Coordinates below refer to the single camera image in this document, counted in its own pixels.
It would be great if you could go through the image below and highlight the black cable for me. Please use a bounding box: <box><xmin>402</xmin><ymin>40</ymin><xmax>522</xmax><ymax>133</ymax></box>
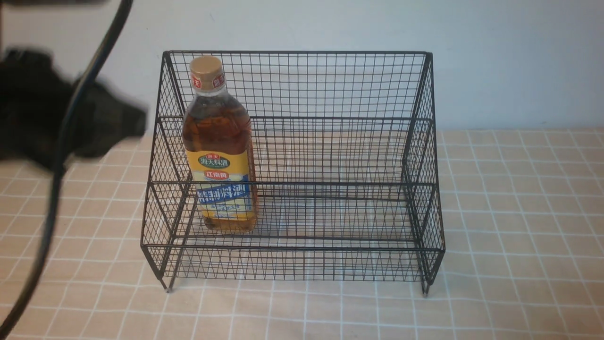
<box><xmin>0</xmin><ymin>0</ymin><xmax>134</xmax><ymax>337</ymax></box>

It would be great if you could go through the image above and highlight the pink grid-pattern tablecloth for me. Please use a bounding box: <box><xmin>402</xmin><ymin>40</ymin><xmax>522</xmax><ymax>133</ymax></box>
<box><xmin>9</xmin><ymin>129</ymin><xmax>604</xmax><ymax>340</ymax></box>

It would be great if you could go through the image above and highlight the black wire mesh shelf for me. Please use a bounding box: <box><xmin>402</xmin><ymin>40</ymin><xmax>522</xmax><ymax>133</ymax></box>
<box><xmin>141</xmin><ymin>50</ymin><xmax>446</xmax><ymax>297</ymax></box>

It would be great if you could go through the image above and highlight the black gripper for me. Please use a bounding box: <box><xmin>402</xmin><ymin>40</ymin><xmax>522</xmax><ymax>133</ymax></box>
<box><xmin>0</xmin><ymin>48</ymin><xmax>147</xmax><ymax>170</ymax></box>

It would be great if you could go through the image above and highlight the yellow-label cooking wine bottle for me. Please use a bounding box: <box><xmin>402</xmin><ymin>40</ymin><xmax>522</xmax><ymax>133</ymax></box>
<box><xmin>182</xmin><ymin>55</ymin><xmax>257</xmax><ymax>234</ymax></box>

